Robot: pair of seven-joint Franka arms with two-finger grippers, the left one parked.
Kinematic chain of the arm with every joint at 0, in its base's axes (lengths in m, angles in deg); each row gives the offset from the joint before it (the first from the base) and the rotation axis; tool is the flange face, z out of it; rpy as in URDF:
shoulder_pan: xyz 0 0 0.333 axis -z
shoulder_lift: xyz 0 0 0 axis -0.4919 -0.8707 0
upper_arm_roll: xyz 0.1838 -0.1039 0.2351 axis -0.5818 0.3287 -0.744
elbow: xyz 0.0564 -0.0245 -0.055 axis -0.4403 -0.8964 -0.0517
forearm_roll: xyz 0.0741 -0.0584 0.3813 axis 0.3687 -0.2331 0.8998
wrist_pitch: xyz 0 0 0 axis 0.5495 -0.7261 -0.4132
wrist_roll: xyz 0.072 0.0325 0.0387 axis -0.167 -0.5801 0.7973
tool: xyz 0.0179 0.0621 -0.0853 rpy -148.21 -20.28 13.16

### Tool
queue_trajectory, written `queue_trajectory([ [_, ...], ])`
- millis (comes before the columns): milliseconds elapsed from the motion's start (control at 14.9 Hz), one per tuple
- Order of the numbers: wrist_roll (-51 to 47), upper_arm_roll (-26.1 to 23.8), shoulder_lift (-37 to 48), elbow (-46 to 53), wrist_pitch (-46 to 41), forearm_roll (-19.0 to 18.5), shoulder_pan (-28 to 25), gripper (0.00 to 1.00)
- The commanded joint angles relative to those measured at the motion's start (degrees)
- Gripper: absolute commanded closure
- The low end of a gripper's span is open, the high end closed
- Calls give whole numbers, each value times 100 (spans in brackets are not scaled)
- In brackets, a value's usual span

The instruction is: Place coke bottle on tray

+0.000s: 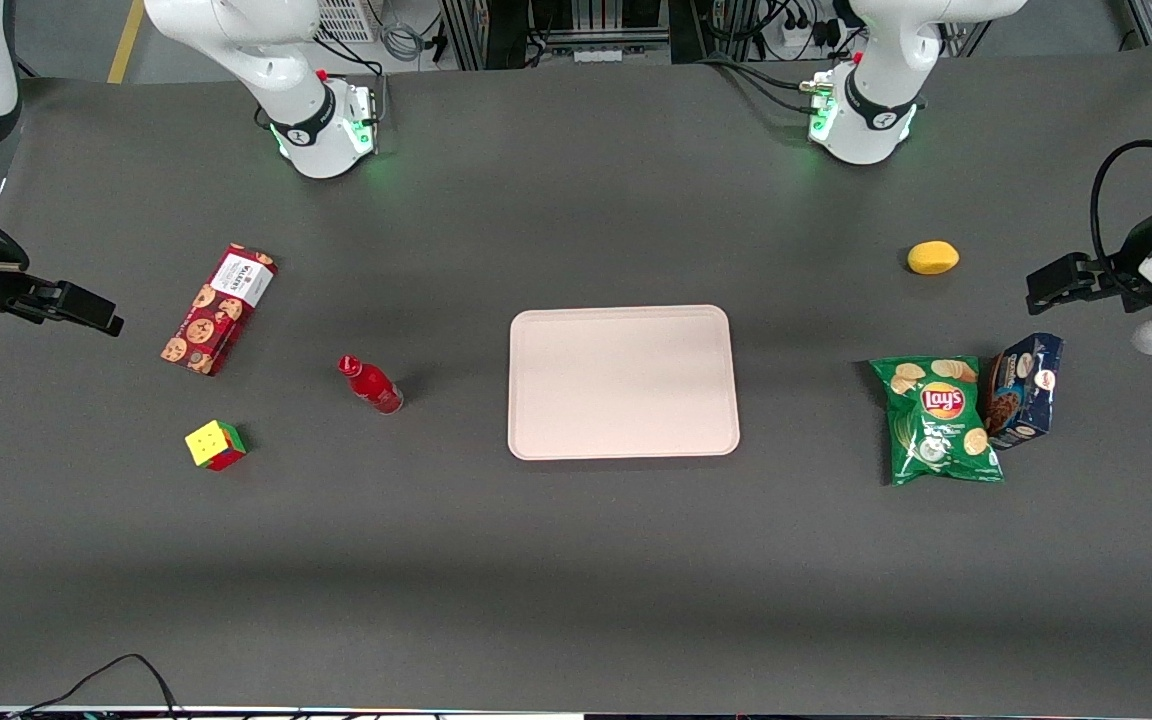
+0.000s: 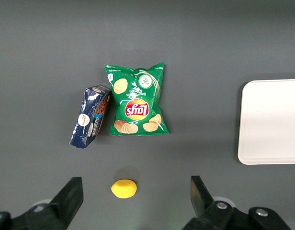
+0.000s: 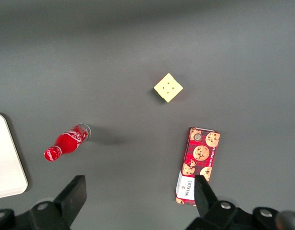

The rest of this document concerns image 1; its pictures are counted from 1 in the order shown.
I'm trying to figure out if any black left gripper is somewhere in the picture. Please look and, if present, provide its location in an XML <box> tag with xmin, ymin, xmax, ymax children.
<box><xmin>1025</xmin><ymin>204</ymin><xmax>1152</xmax><ymax>315</ymax></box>

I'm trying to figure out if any red coke bottle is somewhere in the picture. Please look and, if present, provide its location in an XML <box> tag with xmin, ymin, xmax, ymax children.
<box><xmin>337</xmin><ymin>354</ymin><xmax>405</xmax><ymax>415</ymax></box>

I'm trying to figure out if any pale pink plastic tray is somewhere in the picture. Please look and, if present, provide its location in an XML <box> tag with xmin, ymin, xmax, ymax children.
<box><xmin>507</xmin><ymin>304</ymin><xmax>741</xmax><ymax>462</ymax></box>

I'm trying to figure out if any blue cookie box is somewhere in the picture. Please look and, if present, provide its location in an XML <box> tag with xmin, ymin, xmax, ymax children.
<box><xmin>983</xmin><ymin>332</ymin><xmax>1065</xmax><ymax>450</ymax></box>

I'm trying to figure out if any yellow lemon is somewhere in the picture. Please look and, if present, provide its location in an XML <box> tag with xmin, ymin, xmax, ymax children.
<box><xmin>906</xmin><ymin>240</ymin><xmax>961</xmax><ymax>277</ymax></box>

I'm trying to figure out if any red cookie box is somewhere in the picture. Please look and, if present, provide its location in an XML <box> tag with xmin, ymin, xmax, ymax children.
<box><xmin>160</xmin><ymin>243</ymin><xmax>279</xmax><ymax>377</ymax></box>

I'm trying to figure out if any green Lays chips bag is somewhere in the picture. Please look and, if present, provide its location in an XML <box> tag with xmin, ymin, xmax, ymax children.
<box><xmin>869</xmin><ymin>356</ymin><xmax>1006</xmax><ymax>488</ymax></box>

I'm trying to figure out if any colourful puzzle cube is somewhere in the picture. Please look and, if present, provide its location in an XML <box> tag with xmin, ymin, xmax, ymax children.
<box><xmin>184</xmin><ymin>419</ymin><xmax>248</xmax><ymax>473</ymax></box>

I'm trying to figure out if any white power strip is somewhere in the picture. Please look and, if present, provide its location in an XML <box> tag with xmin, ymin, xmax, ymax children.
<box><xmin>779</xmin><ymin>8</ymin><xmax>845</xmax><ymax>53</ymax></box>

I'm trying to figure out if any white perforated box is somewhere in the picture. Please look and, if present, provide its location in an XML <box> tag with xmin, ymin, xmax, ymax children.
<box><xmin>315</xmin><ymin>0</ymin><xmax>379</xmax><ymax>44</ymax></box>

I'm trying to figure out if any black cable at table edge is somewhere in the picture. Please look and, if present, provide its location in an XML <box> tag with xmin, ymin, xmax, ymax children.
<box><xmin>4</xmin><ymin>653</ymin><xmax>183</xmax><ymax>720</ymax></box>

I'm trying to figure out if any black base cable bundle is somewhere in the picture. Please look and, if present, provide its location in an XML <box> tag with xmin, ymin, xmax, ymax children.
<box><xmin>694</xmin><ymin>50</ymin><xmax>837</xmax><ymax>114</ymax></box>

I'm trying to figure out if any grey coiled cable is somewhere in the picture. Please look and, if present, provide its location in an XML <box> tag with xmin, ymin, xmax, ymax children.
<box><xmin>378</xmin><ymin>0</ymin><xmax>429</xmax><ymax>63</ymax></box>

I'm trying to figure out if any aluminium frame rack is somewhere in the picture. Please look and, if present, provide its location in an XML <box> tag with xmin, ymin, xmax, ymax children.
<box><xmin>440</xmin><ymin>0</ymin><xmax>715</xmax><ymax>72</ymax></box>

